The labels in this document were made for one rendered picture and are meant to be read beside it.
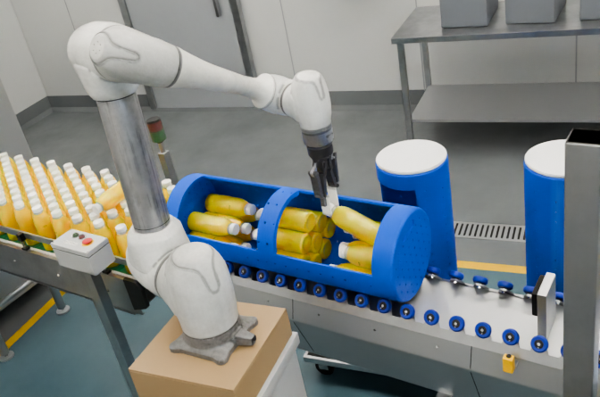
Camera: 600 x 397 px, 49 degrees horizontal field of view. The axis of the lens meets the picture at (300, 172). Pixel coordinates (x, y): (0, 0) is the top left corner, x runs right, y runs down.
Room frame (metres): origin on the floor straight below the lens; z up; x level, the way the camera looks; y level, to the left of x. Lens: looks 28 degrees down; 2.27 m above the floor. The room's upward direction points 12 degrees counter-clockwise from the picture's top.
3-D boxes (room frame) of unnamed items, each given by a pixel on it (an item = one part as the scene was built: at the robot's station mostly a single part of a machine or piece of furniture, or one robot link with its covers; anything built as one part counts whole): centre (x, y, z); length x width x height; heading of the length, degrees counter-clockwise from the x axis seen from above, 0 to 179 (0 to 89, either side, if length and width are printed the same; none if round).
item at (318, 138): (1.73, -0.07, 1.47); 0.09 x 0.09 x 0.06
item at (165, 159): (2.69, 0.57, 0.55); 0.04 x 0.04 x 1.10; 53
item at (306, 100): (1.74, -0.06, 1.58); 0.13 x 0.11 x 0.16; 35
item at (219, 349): (1.39, 0.30, 1.13); 0.22 x 0.18 x 0.06; 57
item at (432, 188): (2.30, -0.44, 0.59); 0.28 x 0.28 x 0.88
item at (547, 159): (2.05, -0.95, 1.03); 0.28 x 0.28 x 0.01
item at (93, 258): (2.06, 0.83, 1.05); 0.20 x 0.10 x 0.10; 53
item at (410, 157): (2.30, -0.44, 1.03); 0.28 x 0.28 x 0.01
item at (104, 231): (2.18, 0.78, 0.99); 0.07 x 0.07 x 0.19
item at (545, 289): (1.36, -0.57, 1.00); 0.10 x 0.04 x 0.15; 143
